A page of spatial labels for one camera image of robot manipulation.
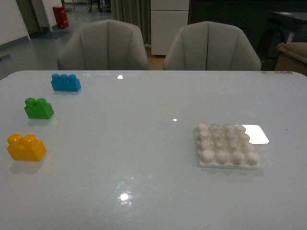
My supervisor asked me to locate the yellow two-stud toy block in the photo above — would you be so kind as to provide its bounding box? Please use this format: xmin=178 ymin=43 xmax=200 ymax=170
xmin=7 ymin=134 xmax=47 ymax=161

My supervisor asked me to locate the blue three-stud toy block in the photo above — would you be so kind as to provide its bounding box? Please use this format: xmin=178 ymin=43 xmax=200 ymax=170
xmin=51 ymin=73 xmax=81 ymax=92

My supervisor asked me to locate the green two-stud toy block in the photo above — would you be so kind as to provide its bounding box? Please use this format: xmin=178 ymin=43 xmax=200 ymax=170
xmin=24 ymin=98 xmax=54 ymax=119

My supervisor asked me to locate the left grey armchair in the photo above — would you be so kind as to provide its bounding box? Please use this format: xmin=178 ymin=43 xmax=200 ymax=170
xmin=57 ymin=20 xmax=148 ymax=70

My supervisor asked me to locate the grey armchair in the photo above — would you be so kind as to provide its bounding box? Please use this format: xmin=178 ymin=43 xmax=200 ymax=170
xmin=57 ymin=20 xmax=148 ymax=70
xmin=164 ymin=21 xmax=261 ymax=71

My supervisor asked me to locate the right grey armchair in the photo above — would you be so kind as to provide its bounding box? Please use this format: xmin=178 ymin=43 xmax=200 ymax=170
xmin=164 ymin=21 xmax=261 ymax=71

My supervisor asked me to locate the white drawer cabinet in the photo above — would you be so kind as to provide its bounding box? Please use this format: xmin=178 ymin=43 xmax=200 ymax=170
xmin=151 ymin=0 xmax=190 ymax=56

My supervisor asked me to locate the grey curtain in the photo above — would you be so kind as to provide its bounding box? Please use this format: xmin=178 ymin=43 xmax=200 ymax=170
xmin=111 ymin=0 xmax=151 ymax=45

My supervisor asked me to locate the white studded base plate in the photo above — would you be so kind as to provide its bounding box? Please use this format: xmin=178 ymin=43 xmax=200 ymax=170
xmin=195 ymin=123 xmax=260 ymax=170

